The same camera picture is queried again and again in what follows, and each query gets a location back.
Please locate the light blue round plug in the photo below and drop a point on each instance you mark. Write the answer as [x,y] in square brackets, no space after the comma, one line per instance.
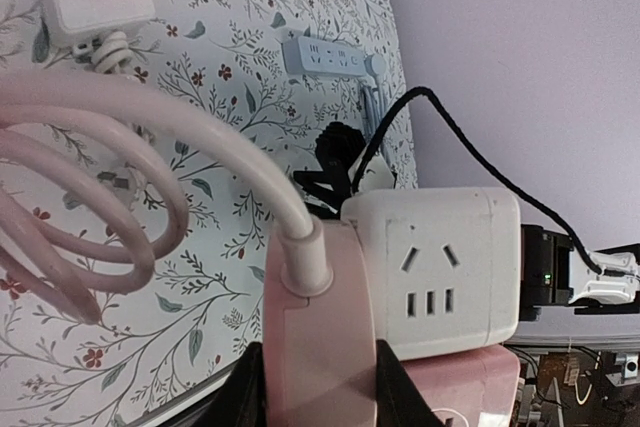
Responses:
[375,65]

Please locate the pink cube socket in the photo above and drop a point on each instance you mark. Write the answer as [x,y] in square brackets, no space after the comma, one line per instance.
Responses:
[472,388]

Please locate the white three-pin plug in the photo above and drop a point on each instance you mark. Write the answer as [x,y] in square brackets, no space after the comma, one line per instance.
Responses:
[125,181]

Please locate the pink round socket base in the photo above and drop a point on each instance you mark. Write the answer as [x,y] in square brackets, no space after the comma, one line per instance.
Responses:
[319,353]

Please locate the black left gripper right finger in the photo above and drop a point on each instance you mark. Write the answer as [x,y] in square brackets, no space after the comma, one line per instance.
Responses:
[399,402]

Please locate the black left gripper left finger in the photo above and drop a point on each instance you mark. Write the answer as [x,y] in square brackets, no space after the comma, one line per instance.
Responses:
[240,401]

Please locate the white cube socket tiger print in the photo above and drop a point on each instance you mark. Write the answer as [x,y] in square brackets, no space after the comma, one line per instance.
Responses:
[443,266]

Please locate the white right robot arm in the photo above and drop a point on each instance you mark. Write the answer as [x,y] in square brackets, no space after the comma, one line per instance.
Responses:
[553,273]

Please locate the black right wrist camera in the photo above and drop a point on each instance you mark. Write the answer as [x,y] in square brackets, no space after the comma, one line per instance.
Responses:
[341,143]

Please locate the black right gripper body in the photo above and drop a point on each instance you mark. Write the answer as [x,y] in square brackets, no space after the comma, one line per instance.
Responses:
[331,188]

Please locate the white power strip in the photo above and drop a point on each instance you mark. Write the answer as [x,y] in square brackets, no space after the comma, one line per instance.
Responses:
[72,21]

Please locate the light blue power strip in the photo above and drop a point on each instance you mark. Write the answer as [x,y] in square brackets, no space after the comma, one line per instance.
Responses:
[310,56]

